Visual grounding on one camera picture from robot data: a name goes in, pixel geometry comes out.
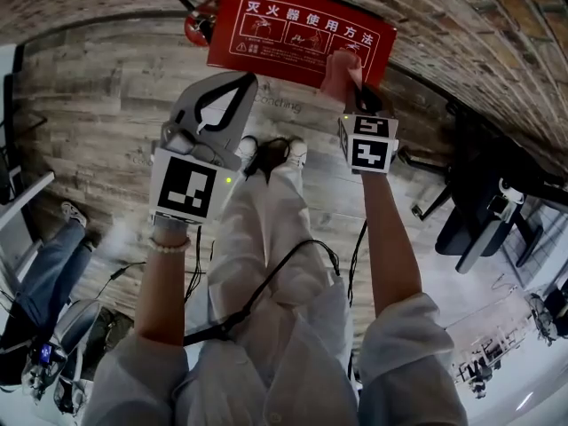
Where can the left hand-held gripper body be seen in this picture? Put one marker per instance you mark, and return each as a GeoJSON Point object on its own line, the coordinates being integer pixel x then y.
{"type": "Point", "coordinates": [184, 186]}

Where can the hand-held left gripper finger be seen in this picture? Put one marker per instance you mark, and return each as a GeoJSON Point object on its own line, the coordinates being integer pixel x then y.
{"type": "Point", "coordinates": [239, 131]}
{"type": "Point", "coordinates": [186, 107]}

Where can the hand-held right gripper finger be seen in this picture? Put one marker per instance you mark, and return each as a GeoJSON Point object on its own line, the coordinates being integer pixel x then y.
{"type": "Point", "coordinates": [350, 107]}
{"type": "Point", "coordinates": [384, 107]}

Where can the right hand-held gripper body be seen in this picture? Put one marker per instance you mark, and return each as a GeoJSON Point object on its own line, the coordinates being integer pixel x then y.
{"type": "Point", "coordinates": [370, 155]}

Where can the pink wiping cloth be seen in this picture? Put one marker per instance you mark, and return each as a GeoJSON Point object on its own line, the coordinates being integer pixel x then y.
{"type": "Point", "coordinates": [337, 78]}

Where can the red fire extinguisher box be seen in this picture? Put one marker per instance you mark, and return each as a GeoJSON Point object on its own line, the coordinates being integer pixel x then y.
{"type": "Point", "coordinates": [224, 51]}

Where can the person's left forearm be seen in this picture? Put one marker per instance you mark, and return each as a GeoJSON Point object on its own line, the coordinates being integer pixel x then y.
{"type": "Point", "coordinates": [160, 295]}

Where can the person's right forearm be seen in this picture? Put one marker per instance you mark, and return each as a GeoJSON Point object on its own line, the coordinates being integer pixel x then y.
{"type": "Point", "coordinates": [390, 246]}

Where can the red fire extinguisher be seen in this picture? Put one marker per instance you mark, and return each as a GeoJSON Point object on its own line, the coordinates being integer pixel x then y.
{"type": "Point", "coordinates": [195, 29]}

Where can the person's left white shoe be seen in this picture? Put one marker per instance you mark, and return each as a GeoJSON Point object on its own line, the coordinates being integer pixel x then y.
{"type": "Point", "coordinates": [247, 147]}

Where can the person's white shoe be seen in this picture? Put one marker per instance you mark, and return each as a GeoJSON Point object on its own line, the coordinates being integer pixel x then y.
{"type": "Point", "coordinates": [247, 147]}
{"type": "Point", "coordinates": [297, 149]}

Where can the person's right white shoe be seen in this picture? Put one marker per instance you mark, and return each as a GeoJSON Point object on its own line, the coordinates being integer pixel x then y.
{"type": "Point", "coordinates": [297, 149]}

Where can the person's white trousers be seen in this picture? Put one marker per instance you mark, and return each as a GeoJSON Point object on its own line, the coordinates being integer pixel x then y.
{"type": "Point", "coordinates": [262, 220]}

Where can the black power adapter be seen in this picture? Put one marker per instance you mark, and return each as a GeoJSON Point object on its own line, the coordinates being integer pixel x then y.
{"type": "Point", "coordinates": [116, 274]}

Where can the black office chair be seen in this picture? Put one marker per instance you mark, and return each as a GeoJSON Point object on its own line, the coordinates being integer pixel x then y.
{"type": "Point", "coordinates": [470, 224]}

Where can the white desk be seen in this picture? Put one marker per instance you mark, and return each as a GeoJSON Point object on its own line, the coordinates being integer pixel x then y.
{"type": "Point", "coordinates": [26, 195]}

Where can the grey black swivel chair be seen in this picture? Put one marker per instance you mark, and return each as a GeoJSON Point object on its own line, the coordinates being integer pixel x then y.
{"type": "Point", "coordinates": [75, 326]}

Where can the blue lit screen device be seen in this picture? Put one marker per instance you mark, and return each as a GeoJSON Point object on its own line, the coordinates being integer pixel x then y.
{"type": "Point", "coordinates": [46, 353]}

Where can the white security camera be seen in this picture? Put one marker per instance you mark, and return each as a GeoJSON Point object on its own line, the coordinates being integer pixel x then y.
{"type": "Point", "coordinates": [508, 189]}

